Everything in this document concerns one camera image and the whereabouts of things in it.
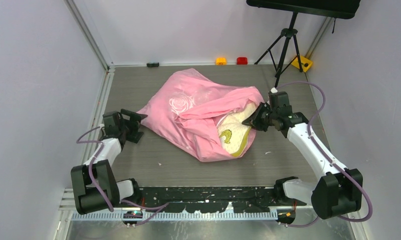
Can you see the red block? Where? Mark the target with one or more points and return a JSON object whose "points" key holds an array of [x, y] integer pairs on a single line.
{"points": [[242, 60]]}

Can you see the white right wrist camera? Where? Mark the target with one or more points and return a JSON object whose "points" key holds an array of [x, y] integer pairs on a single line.
{"points": [[273, 90]]}

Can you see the orange block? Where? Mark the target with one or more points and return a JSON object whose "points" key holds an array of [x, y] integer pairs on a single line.
{"points": [[221, 61]]}

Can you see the aluminium frame rail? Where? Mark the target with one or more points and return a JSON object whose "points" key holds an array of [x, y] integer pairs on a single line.
{"points": [[130, 212]]}

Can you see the black tripod stand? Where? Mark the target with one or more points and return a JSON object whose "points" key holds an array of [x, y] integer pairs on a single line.
{"points": [[288, 34]]}

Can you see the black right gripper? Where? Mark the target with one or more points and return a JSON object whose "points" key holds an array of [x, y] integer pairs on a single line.
{"points": [[254, 121]]}

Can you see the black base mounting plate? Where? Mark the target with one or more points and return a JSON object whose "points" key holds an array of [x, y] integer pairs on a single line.
{"points": [[243, 199]]}

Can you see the pink floral pillowcase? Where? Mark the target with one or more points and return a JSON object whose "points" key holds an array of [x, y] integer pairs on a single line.
{"points": [[186, 111]]}

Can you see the yellow corner bracket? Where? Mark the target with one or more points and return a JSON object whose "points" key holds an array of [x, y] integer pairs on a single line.
{"points": [[302, 63]]}

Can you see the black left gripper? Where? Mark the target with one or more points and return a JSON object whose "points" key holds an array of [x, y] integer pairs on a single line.
{"points": [[135, 135]]}

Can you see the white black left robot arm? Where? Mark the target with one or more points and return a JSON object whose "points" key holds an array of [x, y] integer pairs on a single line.
{"points": [[94, 185]]}

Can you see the black panel on tripod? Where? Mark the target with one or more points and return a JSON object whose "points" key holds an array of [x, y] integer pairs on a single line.
{"points": [[339, 9]]}

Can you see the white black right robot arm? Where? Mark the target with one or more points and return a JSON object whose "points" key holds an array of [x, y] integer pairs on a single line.
{"points": [[336, 192]]}

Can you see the white pillow with yellow trim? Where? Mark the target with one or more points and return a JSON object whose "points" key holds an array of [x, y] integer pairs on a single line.
{"points": [[233, 134]]}

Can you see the small black wall device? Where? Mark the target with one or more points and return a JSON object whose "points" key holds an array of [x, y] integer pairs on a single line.
{"points": [[152, 64]]}

